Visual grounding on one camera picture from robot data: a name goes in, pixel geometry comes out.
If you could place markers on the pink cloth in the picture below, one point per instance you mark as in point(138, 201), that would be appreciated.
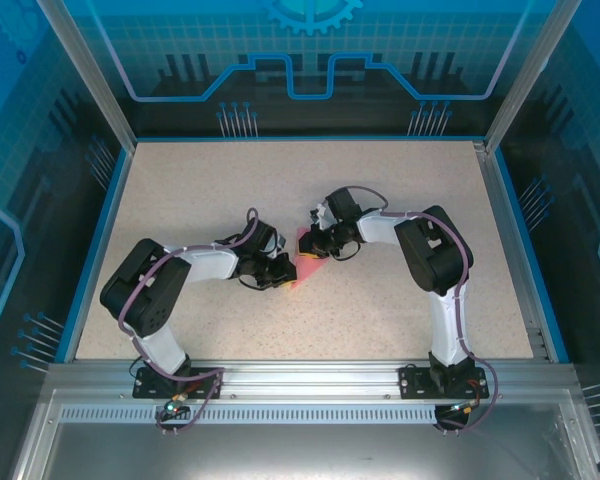
point(307, 267)

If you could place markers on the connector with green light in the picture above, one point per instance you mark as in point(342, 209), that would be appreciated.
point(175, 404)
point(462, 407)

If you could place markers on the grey metal tray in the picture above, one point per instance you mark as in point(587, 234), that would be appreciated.
point(305, 450)

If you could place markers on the aluminium side rail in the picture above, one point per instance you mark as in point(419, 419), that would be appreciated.
point(500, 225)

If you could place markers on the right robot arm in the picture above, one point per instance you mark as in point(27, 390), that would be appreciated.
point(380, 227)

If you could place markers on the aluminium frame post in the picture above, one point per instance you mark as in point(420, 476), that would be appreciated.
point(90, 80)
point(525, 80)

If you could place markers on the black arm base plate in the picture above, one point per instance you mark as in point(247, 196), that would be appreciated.
point(150, 385)
point(412, 382)

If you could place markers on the blue table edge strip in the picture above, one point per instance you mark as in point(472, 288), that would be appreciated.
point(97, 250)
point(530, 250)

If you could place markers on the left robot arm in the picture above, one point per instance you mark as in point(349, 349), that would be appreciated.
point(210, 262)

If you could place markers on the aluminium mounting rail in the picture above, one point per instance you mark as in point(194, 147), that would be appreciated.
point(305, 380)

